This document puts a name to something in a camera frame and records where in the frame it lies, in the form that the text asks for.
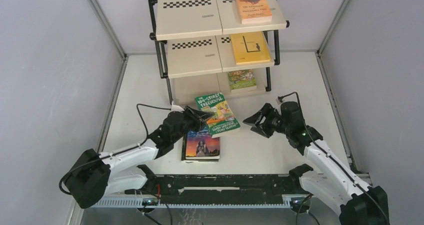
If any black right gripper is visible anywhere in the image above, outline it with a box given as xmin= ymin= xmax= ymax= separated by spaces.
xmin=243 ymin=102 xmax=291 ymax=139

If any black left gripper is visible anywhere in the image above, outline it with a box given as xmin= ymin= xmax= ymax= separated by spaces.
xmin=171 ymin=105 xmax=214 ymax=143

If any dark green treehouse book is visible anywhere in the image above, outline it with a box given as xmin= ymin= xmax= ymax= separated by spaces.
xmin=194 ymin=92 xmax=241 ymax=138

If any light green treehouse book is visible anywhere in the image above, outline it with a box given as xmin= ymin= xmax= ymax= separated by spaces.
xmin=227 ymin=69 xmax=257 ymax=94

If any yellow book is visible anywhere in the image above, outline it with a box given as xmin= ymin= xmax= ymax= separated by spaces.
xmin=230 ymin=31 xmax=272 ymax=66

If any orange paperback book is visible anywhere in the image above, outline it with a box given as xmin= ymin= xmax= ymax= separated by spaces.
xmin=235 ymin=0 xmax=273 ymax=25

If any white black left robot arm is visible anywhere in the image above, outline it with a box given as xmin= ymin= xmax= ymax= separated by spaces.
xmin=58 ymin=105 xmax=214 ymax=209

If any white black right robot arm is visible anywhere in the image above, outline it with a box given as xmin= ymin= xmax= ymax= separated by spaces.
xmin=243 ymin=101 xmax=390 ymax=225

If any Jane Eyre blue book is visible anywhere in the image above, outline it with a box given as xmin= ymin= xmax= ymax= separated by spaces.
xmin=184 ymin=127 xmax=222 ymax=161

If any dark black-green book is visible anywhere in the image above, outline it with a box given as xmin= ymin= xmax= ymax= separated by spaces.
xmin=180 ymin=134 xmax=220 ymax=164

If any cream three-tier shelf rack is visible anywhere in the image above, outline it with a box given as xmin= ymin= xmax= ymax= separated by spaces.
xmin=148 ymin=0 xmax=290 ymax=104

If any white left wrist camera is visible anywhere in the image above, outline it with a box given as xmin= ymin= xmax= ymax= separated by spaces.
xmin=170 ymin=104 xmax=184 ymax=112

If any black left camera cable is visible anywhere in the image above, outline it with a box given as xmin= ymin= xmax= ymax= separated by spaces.
xmin=58 ymin=103 xmax=173 ymax=196

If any black mounting base rail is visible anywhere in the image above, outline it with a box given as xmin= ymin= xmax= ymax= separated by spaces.
xmin=142 ymin=174 xmax=309 ymax=207

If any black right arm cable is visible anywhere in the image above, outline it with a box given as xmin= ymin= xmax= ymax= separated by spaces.
xmin=276 ymin=91 xmax=390 ymax=225

